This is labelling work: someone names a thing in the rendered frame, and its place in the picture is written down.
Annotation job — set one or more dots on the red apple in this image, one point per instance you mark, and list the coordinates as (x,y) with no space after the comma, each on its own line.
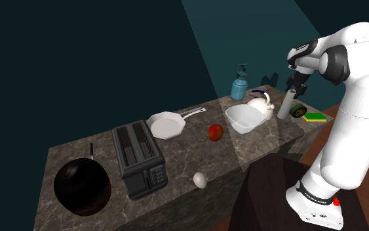
(215,132)

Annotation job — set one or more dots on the yellow and green sponge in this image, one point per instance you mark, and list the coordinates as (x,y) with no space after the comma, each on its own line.
(315,117)

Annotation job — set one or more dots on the blue soap dispenser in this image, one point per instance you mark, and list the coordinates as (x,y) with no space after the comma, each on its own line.
(238,89)

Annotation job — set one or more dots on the white frying pan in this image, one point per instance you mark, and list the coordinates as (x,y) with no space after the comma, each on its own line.
(166,126)

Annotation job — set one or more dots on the white square bowl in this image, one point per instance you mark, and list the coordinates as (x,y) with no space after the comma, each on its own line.
(244,120)

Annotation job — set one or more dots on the white egg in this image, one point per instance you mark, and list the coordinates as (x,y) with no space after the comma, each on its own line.
(199,180)

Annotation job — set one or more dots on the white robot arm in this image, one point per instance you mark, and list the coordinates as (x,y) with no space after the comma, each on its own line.
(353,140)

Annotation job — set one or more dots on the dark grey toaster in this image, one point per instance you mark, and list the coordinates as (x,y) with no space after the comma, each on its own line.
(139,160)

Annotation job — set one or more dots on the green and black round tin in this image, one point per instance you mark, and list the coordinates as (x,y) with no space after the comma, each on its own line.
(298,110)

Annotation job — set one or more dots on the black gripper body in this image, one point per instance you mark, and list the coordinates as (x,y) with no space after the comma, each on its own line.
(297,81)

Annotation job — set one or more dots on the white cylinder roll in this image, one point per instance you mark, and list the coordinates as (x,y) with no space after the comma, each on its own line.
(285,105)

